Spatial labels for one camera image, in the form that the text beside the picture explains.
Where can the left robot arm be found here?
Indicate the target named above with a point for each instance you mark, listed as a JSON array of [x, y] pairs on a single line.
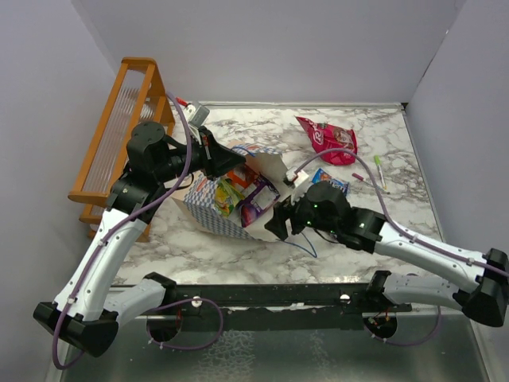
[[82, 314]]

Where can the blue checkered paper bag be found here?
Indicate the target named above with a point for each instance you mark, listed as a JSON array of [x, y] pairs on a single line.
[[197, 201]]

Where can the red crisps bag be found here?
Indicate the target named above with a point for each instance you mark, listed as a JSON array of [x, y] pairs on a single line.
[[325, 136]]

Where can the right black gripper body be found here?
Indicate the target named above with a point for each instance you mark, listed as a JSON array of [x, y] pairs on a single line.
[[303, 214]]

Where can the yellow green snack packet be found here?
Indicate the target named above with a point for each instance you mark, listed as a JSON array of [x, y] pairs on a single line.
[[227, 197]]

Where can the blue m&m's packet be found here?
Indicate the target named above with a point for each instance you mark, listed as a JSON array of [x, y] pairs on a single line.
[[322, 175]]

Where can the red snack packet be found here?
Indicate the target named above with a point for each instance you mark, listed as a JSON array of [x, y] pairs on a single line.
[[241, 177]]

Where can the large purple snack bag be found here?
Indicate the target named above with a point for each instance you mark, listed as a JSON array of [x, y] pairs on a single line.
[[259, 196]]

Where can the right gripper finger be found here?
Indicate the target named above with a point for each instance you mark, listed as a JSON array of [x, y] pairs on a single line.
[[286, 205], [277, 223]]

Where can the pink cap marker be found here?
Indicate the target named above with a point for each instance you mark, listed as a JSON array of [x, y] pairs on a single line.
[[370, 183]]

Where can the wooden dish rack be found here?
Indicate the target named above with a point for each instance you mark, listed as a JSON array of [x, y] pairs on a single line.
[[137, 96]]

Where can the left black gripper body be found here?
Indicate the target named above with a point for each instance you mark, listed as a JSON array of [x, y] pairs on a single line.
[[200, 155]]

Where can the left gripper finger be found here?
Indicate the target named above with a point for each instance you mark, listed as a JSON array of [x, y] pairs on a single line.
[[213, 149], [221, 165]]

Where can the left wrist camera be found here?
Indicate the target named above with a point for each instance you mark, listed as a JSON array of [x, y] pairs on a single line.
[[195, 114]]

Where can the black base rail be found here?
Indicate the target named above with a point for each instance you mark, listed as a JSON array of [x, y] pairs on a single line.
[[269, 307]]

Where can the green cap marker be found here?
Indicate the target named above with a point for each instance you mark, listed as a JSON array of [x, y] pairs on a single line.
[[380, 172]]

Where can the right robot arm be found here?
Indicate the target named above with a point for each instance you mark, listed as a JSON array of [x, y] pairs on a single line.
[[472, 282]]

